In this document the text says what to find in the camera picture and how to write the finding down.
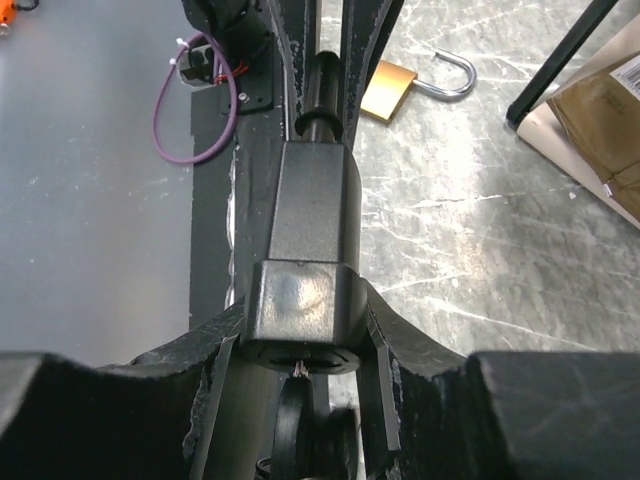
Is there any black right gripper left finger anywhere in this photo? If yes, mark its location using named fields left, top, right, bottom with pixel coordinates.
left=1, top=303, right=271, bottom=479

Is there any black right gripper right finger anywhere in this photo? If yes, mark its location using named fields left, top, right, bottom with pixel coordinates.
left=357, top=289, right=639, bottom=479

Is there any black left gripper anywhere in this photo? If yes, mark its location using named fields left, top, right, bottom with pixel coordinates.
left=182, top=0, right=404, bottom=149

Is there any black-headed key bunch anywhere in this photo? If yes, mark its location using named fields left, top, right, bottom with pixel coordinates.
left=255, top=361, right=359, bottom=479

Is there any black round padlock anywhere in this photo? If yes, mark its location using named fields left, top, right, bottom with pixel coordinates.
left=241, top=51, right=367, bottom=374

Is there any large brass padlock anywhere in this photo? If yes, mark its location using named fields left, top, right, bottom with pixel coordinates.
left=360, top=49, right=477, bottom=124

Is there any cream three-tier shelf rack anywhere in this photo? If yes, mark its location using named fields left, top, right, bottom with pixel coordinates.
left=506, top=1, right=639, bottom=225

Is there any brown packaged item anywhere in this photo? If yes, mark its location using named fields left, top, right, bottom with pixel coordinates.
left=548, top=53, right=639, bottom=203

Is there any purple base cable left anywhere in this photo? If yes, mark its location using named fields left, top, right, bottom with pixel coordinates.
left=152, top=30, right=239, bottom=166

